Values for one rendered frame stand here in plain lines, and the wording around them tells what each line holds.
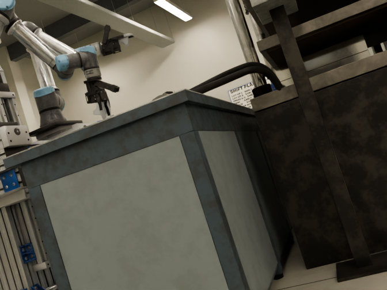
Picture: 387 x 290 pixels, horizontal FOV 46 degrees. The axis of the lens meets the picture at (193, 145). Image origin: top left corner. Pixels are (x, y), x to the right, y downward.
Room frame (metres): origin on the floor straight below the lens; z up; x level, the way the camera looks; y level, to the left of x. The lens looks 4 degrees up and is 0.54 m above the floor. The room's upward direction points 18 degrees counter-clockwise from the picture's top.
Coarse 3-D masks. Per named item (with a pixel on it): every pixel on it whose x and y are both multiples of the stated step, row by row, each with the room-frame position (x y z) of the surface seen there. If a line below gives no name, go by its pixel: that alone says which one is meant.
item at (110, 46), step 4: (108, 40) 2.63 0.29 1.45; (112, 40) 2.63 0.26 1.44; (116, 40) 2.64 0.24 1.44; (100, 44) 2.63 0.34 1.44; (104, 44) 2.64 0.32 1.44; (108, 44) 2.65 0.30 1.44; (112, 44) 2.64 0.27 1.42; (116, 44) 2.64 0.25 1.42; (100, 48) 2.63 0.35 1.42; (104, 48) 2.65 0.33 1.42; (108, 48) 2.65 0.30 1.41; (112, 48) 2.63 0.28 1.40; (116, 48) 2.65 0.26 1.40; (120, 48) 2.69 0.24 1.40; (104, 52) 2.68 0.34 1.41; (108, 52) 2.67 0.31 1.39; (112, 52) 2.65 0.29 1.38; (116, 52) 2.70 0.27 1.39
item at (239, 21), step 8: (232, 0) 2.03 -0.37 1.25; (232, 8) 2.04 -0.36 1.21; (240, 8) 2.04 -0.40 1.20; (232, 16) 2.05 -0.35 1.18; (240, 16) 2.03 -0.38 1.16; (240, 24) 2.03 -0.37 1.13; (240, 32) 2.04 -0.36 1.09; (248, 32) 2.04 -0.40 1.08; (240, 40) 2.05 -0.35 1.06; (248, 40) 2.03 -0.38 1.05; (248, 48) 2.03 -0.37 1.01; (376, 48) 2.96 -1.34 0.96; (248, 56) 2.04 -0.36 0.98; (256, 56) 2.04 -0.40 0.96; (256, 80) 2.04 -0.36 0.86; (264, 80) 2.04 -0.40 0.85; (256, 88) 2.03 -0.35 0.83; (264, 88) 2.02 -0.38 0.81; (256, 96) 2.04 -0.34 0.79
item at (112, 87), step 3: (96, 81) 2.15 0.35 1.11; (99, 81) 2.16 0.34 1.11; (102, 81) 2.18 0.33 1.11; (96, 84) 2.16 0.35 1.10; (99, 84) 2.15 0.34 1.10; (102, 84) 2.15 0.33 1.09; (105, 84) 2.15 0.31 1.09; (108, 84) 2.16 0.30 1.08; (111, 84) 2.18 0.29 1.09; (102, 87) 2.15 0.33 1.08; (105, 87) 2.15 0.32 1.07; (108, 87) 2.15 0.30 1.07; (111, 87) 2.14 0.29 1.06; (114, 87) 2.14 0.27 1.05; (117, 87) 2.15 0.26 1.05; (111, 90) 2.15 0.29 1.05; (114, 90) 2.14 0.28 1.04; (117, 90) 2.16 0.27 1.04
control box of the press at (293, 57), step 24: (264, 0) 1.65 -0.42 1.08; (288, 0) 1.72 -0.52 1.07; (264, 24) 1.95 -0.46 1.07; (288, 24) 1.76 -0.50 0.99; (288, 48) 1.76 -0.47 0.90; (312, 96) 1.76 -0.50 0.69; (312, 120) 1.76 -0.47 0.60; (336, 168) 1.76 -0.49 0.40; (336, 192) 1.76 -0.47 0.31; (360, 240) 1.76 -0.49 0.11; (336, 264) 1.91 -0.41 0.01; (360, 264) 1.77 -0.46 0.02; (384, 264) 1.71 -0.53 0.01
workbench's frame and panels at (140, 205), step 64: (128, 128) 1.44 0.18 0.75; (192, 128) 1.39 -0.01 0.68; (256, 128) 2.65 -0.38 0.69; (64, 192) 1.52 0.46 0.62; (128, 192) 1.46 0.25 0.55; (192, 192) 1.41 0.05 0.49; (256, 192) 2.03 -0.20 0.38; (64, 256) 1.54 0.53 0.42; (128, 256) 1.48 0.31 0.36; (192, 256) 1.42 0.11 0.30; (256, 256) 1.66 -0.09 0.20
